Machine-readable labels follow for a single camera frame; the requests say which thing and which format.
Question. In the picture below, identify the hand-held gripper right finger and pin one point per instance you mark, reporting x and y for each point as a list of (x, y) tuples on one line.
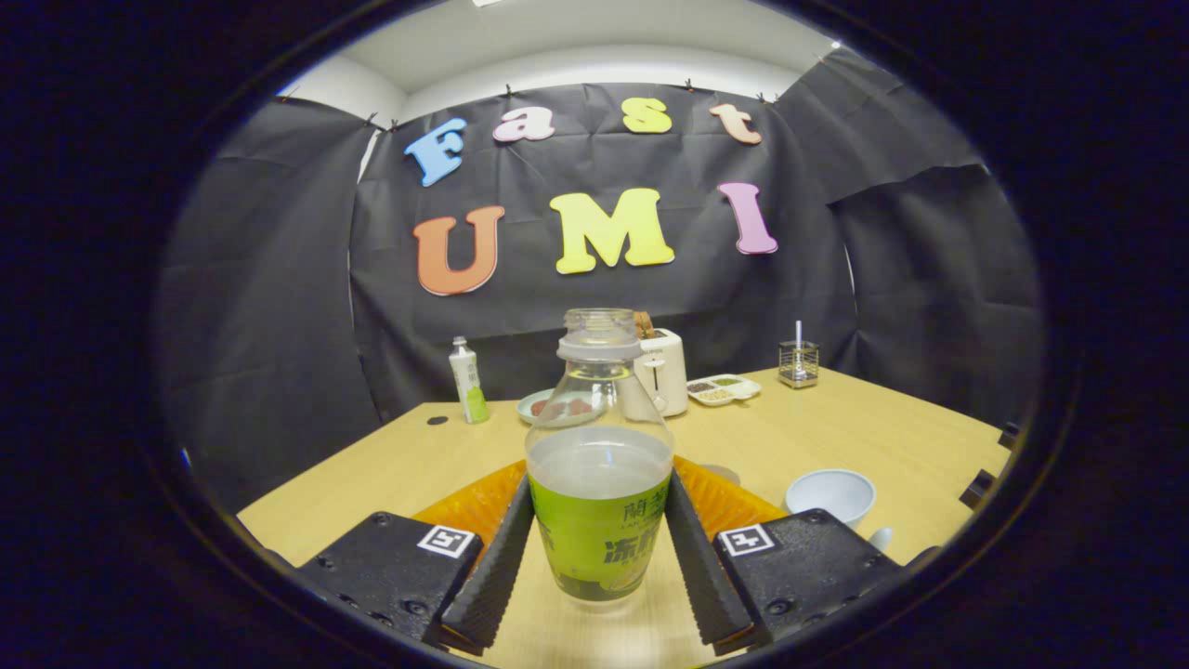
[(701, 567)]

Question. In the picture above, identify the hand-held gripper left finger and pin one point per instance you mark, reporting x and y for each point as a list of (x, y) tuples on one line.
[(497, 576)]

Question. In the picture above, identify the round brown coaster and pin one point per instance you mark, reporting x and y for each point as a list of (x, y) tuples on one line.
[(723, 475)]

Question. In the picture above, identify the green label juice bottle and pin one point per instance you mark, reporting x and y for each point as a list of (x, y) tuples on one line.
[(599, 530)]

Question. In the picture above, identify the white cup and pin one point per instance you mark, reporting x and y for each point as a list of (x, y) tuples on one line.
[(831, 492)]

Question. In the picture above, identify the small white green bottle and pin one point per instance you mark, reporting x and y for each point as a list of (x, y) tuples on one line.
[(469, 381)]

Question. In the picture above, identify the pale green plate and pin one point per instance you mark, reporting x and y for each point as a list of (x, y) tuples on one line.
[(528, 407)]

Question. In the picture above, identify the white divided snack tray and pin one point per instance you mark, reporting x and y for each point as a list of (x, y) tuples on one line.
[(725, 388)]

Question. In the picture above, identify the wooden table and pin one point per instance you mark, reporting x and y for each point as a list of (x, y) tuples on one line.
[(836, 427)]

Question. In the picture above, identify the cream toaster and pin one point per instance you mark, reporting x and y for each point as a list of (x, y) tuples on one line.
[(667, 372)]

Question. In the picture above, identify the brown bread slice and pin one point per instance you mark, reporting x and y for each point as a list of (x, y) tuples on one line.
[(644, 325)]

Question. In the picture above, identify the black backdrop cloth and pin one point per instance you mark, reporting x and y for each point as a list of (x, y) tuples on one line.
[(279, 279)]

